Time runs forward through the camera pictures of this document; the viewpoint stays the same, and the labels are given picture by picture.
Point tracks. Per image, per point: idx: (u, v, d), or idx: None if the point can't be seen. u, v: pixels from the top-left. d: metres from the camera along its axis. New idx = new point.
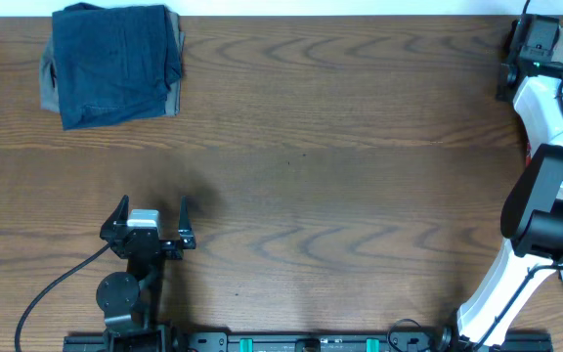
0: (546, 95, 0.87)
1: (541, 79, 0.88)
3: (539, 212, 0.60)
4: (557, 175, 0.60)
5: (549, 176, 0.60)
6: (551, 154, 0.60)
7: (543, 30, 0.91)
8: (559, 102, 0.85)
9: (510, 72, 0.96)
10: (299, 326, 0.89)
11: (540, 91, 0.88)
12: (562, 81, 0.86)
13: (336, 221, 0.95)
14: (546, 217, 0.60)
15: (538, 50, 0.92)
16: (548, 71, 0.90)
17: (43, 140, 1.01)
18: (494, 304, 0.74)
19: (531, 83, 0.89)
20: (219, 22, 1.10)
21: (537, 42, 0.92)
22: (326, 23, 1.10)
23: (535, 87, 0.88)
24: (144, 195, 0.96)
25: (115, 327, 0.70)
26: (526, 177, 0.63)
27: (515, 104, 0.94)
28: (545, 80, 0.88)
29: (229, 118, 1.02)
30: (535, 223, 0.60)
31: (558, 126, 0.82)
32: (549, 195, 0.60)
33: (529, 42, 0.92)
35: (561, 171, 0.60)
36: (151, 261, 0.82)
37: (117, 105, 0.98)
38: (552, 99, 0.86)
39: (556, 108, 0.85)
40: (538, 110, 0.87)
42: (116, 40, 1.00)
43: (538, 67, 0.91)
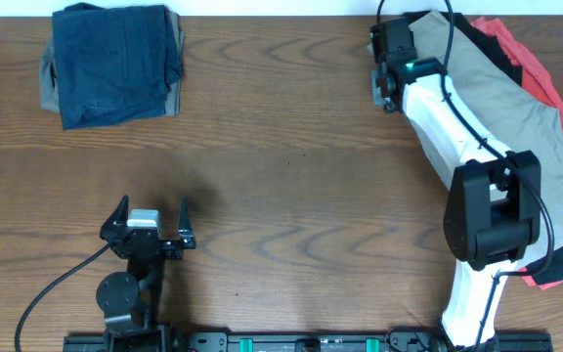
0: (433, 103, 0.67)
1: (421, 83, 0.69)
3: (481, 230, 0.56)
4: (482, 192, 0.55)
5: (476, 196, 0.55)
6: (469, 175, 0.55)
7: (399, 32, 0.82)
8: (449, 104, 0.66)
9: (388, 82, 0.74)
10: (299, 327, 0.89)
11: (414, 103, 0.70)
12: (444, 76, 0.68)
13: (336, 221, 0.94)
14: (492, 231, 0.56)
15: (403, 52, 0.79)
16: (426, 70, 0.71)
17: (43, 140, 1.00)
18: (473, 311, 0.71)
19: (414, 94, 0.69)
20: (219, 22, 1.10)
21: (397, 44, 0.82)
22: (326, 23, 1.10)
23: (416, 97, 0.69)
24: (143, 196, 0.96)
25: (115, 327, 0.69)
26: (453, 198, 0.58)
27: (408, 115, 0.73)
28: (426, 84, 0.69)
29: (229, 118, 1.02)
30: (481, 242, 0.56)
31: (463, 138, 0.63)
32: (482, 211, 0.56)
33: (390, 48, 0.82)
35: (484, 185, 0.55)
36: (151, 261, 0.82)
37: (116, 105, 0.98)
38: (440, 103, 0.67)
39: (452, 114, 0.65)
40: (439, 118, 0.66)
42: (116, 40, 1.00)
43: (412, 66, 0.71)
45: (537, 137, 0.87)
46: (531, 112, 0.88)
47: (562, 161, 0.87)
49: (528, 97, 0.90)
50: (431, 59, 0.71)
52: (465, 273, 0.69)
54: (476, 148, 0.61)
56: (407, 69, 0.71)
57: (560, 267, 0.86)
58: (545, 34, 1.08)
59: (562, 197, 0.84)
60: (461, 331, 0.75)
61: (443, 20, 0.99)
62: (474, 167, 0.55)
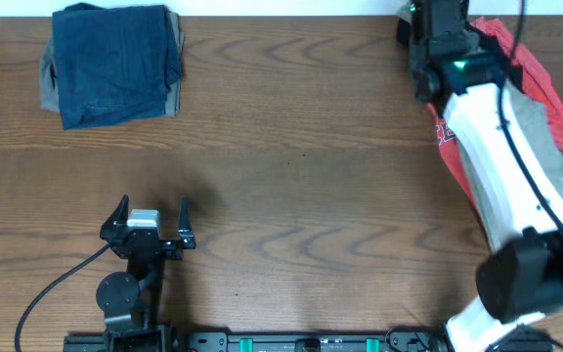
0: (487, 128, 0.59)
1: (479, 96, 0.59)
3: (525, 301, 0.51)
4: (536, 267, 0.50)
5: (529, 271, 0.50)
6: (523, 249, 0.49)
7: (447, 16, 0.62)
8: (506, 133, 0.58)
9: (430, 79, 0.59)
10: (299, 327, 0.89)
11: (459, 120, 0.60)
12: (500, 93, 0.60)
13: (336, 220, 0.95)
14: (535, 301, 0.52)
15: (449, 38, 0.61)
16: (477, 69, 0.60)
17: (43, 140, 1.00)
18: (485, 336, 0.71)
19: (464, 108, 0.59)
20: (219, 22, 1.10)
21: (443, 28, 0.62)
22: (326, 23, 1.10)
23: (465, 111, 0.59)
24: (143, 195, 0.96)
25: (115, 327, 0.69)
26: (498, 258, 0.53)
27: (449, 125, 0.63)
28: (480, 102, 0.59)
29: (229, 118, 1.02)
30: (521, 309, 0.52)
31: (520, 194, 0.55)
32: (531, 284, 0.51)
33: (435, 32, 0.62)
35: (538, 259, 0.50)
36: (151, 261, 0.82)
37: (117, 105, 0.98)
38: (496, 130, 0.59)
39: (506, 149, 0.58)
40: (493, 152, 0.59)
42: (116, 40, 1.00)
43: (461, 68, 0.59)
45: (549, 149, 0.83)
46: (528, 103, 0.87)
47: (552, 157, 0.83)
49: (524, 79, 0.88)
50: (487, 57, 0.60)
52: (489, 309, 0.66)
54: (535, 205, 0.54)
56: (455, 68, 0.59)
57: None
58: (545, 34, 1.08)
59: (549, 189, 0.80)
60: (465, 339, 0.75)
61: None
62: (529, 242, 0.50)
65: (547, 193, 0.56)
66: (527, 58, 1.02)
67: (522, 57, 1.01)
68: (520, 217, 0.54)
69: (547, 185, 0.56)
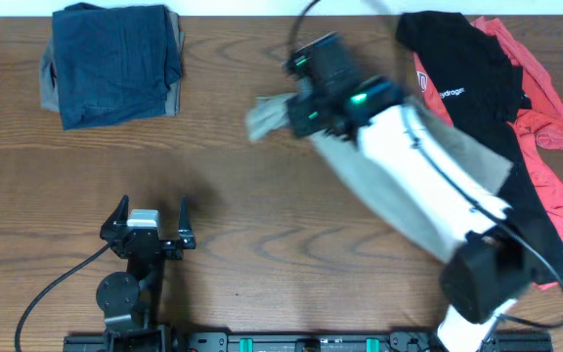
0: (403, 153, 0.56)
1: (387, 122, 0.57)
3: (492, 300, 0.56)
4: (486, 268, 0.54)
5: (483, 273, 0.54)
6: (470, 259, 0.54)
7: (330, 58, 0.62)
8: (423, 153, 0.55)
9: (336, 122, 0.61)
10: (299, 327, 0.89)
11: (376, 156, 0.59)
12: (404, 107, 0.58)
13: (336, 221, 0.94)
14: (499, 297, 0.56)
15: (342, 78, 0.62)
16: (379, 92, 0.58)
17: (43, 140, 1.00)
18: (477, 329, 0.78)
19: (372, 137, 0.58)
20: (219, 22, 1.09)
21: (332, 68, 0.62)
22: (326, 23, 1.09)
23: (372, 146, 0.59)
24: (143, 195, 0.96)
25: (115, 327, 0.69)
26: (454, 271, 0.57)
27: (364, 154, 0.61)
28: (386, 130, 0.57)
29: (229, 118, 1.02)
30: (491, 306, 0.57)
31: (455, 200, 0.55)
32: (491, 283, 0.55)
33: (326, 73, 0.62)
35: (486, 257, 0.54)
36: (151, 261, 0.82)
37: (116, 105, 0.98)
38: (413, 151, 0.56)
39: (427, 166, 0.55)
40: (409, 172, 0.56)
42: (116, 39, 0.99)
43: (365, 100, 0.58)
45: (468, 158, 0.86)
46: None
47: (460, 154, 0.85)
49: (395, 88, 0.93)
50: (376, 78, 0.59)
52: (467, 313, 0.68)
54: (467, 209, 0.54)
56: (357, 103, 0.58)
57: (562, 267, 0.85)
58: (546, 34, 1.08)
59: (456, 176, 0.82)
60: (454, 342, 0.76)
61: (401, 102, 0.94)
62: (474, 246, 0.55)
65: (478, 193, 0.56)
66: (528, 57, 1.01)
67: (522, 56, 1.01)
68: (456, 224, 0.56)
69: (475, 186, 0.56)
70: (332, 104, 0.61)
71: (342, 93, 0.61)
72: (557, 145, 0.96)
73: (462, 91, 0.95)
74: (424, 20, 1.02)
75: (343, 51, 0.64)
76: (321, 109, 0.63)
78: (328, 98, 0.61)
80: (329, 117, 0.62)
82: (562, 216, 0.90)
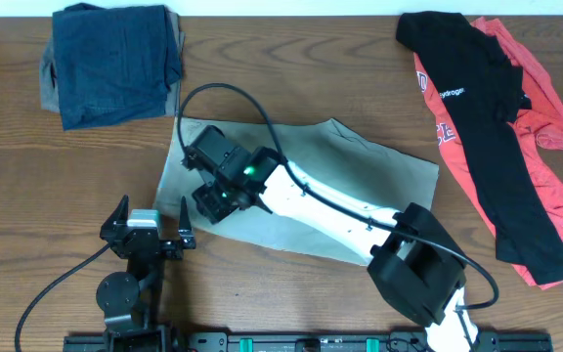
0: (296, 198, 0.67)
1: (276, 182, 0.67)
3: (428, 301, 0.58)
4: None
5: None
6: (380, 271, 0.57)
7: (214, 146, 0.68)
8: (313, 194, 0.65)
9: (240, 199, 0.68)
10: (300, 327, 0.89)
11: (285, 211, 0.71)
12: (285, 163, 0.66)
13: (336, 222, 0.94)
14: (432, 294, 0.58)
15: (230, 157, 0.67)
16: (264, 164, 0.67)
17: (42, 140, 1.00)
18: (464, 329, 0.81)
19: (272, 198, 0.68)
20: (219, 22, 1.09)
21: (220, 154, 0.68)
22: (326, 23, 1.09)
23: (275, 202, 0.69)
24: (144, 195, 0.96)
25: (115, 327, 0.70)
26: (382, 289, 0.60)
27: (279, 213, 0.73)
28: (278, 186, 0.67)
29: (229, 118, 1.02)
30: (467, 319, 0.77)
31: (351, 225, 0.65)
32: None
33: (216, 161, 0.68)
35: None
36: (151, 261, 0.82)
37: (117, 105, 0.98)
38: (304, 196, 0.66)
39: (320, 203, 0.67)
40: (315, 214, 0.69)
42: (116, 39, 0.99)
43: (253, 172, 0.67)
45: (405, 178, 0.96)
46: (352, 138, 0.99)
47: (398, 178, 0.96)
49: (314, 124, 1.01)
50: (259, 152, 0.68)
52: None
54: (364, 228, 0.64)
56: (251, 177, 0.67)
57: (560, 267, 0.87)
58: (546, 34, 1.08)
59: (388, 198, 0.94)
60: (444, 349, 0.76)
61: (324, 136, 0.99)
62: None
65: (368, 208, 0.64)
66: (528, 57, 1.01)
67: (523, 56, 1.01)
68: (361, 246, 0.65)
69: (364, 204, 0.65)
70: (230, 185, 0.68)
71: (238, 173, 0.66)
72: (557, 145, 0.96)
73: (462, 91, 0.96)
74: (425, 20, 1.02)
75: (220, 135, 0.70)
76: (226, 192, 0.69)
78: (223, 181, 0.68)
80: (232, 196, 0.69)
82: (562, 216, 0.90)
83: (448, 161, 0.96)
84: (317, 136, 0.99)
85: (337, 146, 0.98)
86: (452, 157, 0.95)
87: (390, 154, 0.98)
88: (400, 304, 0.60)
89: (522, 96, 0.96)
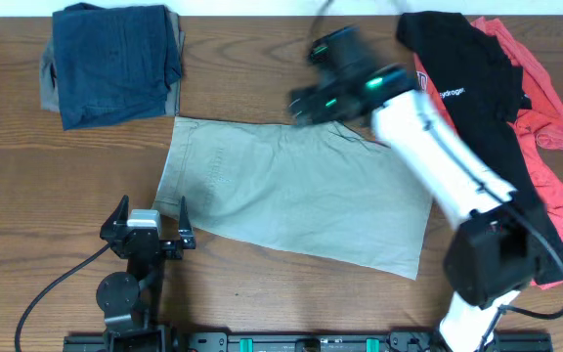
0: (414, 132, 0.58)
1: (399, 108, 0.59)
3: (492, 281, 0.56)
4: (491, 249, 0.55)
5: (487, 252, 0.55)
6: (472, 234, 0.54)
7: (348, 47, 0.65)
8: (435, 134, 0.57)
9: (352, 105, 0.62)
10: (299, 327, 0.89)
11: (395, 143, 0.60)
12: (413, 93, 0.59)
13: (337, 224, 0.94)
14: (500, 277, 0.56)
15: (359, 66, 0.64)
16: (394, 80, 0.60)
17: (43, 140, 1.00)
18: (477, 329, 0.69)
19: (386, 121, 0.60)
20: (219, 22, 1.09)
21: (351, 60, 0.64)
22: (326, 23, 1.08)
23: (388, 126, 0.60)
24: (144, 195, 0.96)
25: (115, 327, 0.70)
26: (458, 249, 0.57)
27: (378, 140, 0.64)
28: (401, 112, 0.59)
29: (229, 118, 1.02)
30: (492, 288, 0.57)
31: (464, 180, 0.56)
32: (492, 260, 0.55)
33: (345, 63, 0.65)
35: (490, 242, 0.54)
36: (151, 261, 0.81)
37: (117, 105, 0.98)
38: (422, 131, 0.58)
39: (438, 148, 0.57)
40: (429, 157, 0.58)
42: (116, 39, 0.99)
43: (380, 82, 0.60)
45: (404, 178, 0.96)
46: (351, 138, 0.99)
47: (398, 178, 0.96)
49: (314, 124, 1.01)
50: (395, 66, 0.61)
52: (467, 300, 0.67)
54: (473, 191, 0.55)
56: (371, 88, 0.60)
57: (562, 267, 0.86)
58: (546, 34, 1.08)
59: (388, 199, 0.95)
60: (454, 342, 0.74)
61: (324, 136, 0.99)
62: (481, 224, 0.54)
65: (486, 175, 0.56)
66: (527, 57, 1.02)
67: (523, 56, 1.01)
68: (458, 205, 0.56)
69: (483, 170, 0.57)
70: (349, 85, 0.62)
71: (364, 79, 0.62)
72: (557, 145, 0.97)
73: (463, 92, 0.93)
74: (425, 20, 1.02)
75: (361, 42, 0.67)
76: (337, 95, 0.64)
78: (343, 83, 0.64)
80: (346, 102, 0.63)
82: (562, 216, 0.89)
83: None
84: (317, 135, 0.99)
85: (336, 146, 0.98)
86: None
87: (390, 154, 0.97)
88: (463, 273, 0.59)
89: (523, 96, 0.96)
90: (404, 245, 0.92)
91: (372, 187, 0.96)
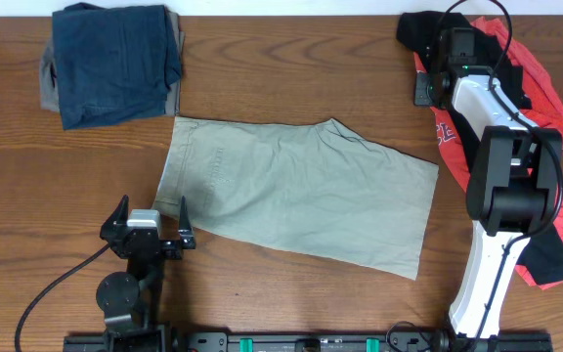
0: (479, 91, 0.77)
1: (476, 78, 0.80)
3: (498, 191, 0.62)
4: (505, 153, 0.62)
5: (500, 155, 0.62)
6: (496, 136, 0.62)
7: (465, 40, 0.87)
8: (493, 92, 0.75)
9: (444, 78, 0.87)
10: (300, 327, 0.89)
11: (468, 103, 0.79)
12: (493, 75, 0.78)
13: (337, 224, 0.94)
14: (506, 194, 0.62)
15: (463, 59, 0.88)
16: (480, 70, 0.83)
17: (43, 140, 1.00)
18: (482, 283, 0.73)
19: (464, 83, 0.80)
20: (218, 22, 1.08)
21: (460, 50, 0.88)
22: (326, 22, 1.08)
23: (466, 90, 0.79)
24: (144, 196, 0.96)
25: (115, 327, 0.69)
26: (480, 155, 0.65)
27: (454, 105, 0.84)
28: (476, 80, 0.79)
29: (229, 118, 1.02)
30: (498, 198, 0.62)
31: (498, 110, 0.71)
32: (502, 170, 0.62)
33: (454, 52, 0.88)
35: (506, 152, 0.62)
36: (151, 261, 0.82)
37: (117, 105, 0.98)
38: (485, 91, 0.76)
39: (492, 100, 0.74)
40: (478, 100, 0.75)
42: (116, 39, 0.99)
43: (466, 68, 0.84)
45: (403, 178, 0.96)
46: (351, 138, 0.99)
47: (398, 179, 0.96)
49: (314, 124, 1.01)
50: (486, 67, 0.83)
52: (476, 249, 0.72)
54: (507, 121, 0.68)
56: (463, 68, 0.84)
57: (561, 266, 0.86)
58: (546, 34, 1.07)
59: (386, 198, 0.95)
60: (462, 322, 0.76)
61: (324, 136, 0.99)
62: (504, 132, 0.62)
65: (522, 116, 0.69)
66: (527, 57, 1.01)
67: (522, 57, 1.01)
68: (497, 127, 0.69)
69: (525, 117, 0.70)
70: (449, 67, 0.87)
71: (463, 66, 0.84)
72: None
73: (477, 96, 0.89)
74: (425, 21, 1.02)
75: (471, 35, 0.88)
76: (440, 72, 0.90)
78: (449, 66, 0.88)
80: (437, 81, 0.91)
82: None
83: (446, 159, 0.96)
84: (316, 135, 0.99)
85: (336, 146, 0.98)
86: (449, 156, 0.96)
87: (388, 154, 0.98)
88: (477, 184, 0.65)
89: (522, 96, 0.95)
90: (404, 245, 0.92)
91: (372, 187, 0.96)
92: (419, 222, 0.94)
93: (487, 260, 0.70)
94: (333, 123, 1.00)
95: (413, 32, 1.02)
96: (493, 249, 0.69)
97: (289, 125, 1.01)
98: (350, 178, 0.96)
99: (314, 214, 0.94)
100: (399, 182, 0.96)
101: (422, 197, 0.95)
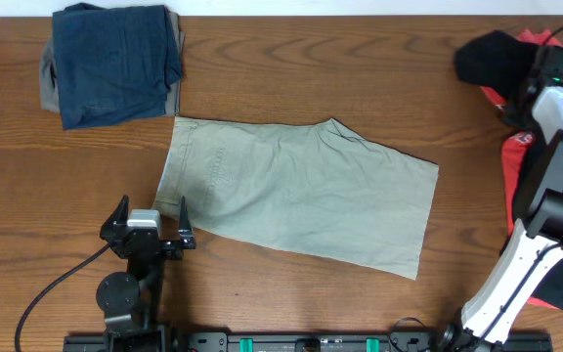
0: (562, 100, 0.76)
1: (560, 89, 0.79)
3: (551, 194, 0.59)
4: None
5: None
6: None
7: (561, 58, 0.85)
8: None
9: (531, 84, 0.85)
10: (300, 327, 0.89)
11: (546, 110, 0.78)
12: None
13: (337, 224, 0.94)
14: (560, 199, 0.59)
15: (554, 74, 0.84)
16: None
17: (43, 140, 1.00)
18: (503, 285, 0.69)
19: (549, 91, 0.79)
20: (218, 22, 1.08)
21: (553, 66, 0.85)
22: (326, 22, 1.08)
23: (550, 97, 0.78)
24: (144, 196, 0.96)
25: (115, 327, 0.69)
26: (542, 158, 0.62)
27: (534, 110, 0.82)
28: (561, 91, 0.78)
29: (229, 118, 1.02)
30: (547, 201, 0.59)
31: None
32: (561, 175, 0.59)
33: (545, 66, 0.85)
35: None
36: (151, 261, 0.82)
37: (117, 105, 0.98)
38: None
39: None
40: (559, 110, 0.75)
42: (116, 39, 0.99)
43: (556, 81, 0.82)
45: (403, 179, 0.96)
46: (352, 138, 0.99)
47: (399, 179, 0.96)
49: (314, 124, 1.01)
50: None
52: (509, 249, 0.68)
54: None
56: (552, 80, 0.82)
57: None
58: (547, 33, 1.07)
59: (386, 198, 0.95)
60: (471, 319, 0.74)
61: (323, 135, 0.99)
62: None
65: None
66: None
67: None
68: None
69: None
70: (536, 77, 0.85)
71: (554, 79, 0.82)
72: None
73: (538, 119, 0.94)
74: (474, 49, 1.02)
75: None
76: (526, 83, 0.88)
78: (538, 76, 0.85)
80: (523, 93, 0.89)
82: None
83: (505, 154, 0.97)
84: (316, 135, 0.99)
85: (336, 146, 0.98)
86: (510, 154, 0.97)
87: (389, 154, 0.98)
88: (531, 186, 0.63)
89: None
90: (404, 245, 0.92)
91: (373, 187, 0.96)
92: (419, 222, 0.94)
93: (518, 263, 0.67)
94: (333, 122, 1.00)
95: (478, 71, 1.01)
96: (527, 252, 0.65)
97: (289, 125, 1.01)
98: (350, 178, 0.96)
99: (314, 215, 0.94)
100: (399, 182, 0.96)
101: (422, 196, 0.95)
